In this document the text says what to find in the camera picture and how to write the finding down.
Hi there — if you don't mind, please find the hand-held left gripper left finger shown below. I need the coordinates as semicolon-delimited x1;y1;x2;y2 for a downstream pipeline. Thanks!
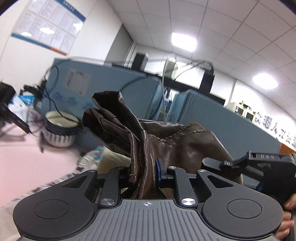
52;166;127;208

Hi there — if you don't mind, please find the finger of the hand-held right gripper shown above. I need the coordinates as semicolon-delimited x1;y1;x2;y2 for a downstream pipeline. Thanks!
202;151;253;184

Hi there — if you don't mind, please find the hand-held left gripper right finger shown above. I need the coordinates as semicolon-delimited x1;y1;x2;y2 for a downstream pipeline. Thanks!
155;159;239;208

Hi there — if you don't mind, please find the cream knit garment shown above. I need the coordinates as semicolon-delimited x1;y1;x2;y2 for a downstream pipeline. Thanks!
98;146;132;174

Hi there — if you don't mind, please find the brown leather glove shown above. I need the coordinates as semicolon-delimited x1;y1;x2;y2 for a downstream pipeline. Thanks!
82;91;244;200

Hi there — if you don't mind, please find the person's right hand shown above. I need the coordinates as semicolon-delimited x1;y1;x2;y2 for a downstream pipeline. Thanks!
276;193;296;240

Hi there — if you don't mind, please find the pink sheet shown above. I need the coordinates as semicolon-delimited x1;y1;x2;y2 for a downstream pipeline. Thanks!
0;128;103;205

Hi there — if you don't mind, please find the black box device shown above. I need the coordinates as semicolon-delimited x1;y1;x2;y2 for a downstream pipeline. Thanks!
201;69;216;93

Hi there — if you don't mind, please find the ceiling light panel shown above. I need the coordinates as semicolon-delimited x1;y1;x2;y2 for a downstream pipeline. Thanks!
252;72;279;89
171;32;199;53

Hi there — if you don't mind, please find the grey printed bedsheet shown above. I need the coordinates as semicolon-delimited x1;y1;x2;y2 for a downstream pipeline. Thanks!
0;147;131;241

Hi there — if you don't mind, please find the white blue plastic bag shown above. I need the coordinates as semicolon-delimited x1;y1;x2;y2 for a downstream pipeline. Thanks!
9;91;36;122

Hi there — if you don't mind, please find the black gripper on stand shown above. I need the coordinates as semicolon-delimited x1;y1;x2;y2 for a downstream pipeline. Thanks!
0;81;31;136

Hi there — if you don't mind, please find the black cable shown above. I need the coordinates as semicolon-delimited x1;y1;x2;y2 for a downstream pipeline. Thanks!
42;64;78;121

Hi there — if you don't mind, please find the black clip mount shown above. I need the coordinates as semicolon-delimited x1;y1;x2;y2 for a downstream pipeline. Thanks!
23;84;47;99

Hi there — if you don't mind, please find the wall poster with blue border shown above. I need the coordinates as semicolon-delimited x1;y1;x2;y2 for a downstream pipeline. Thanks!
11;0;87;56

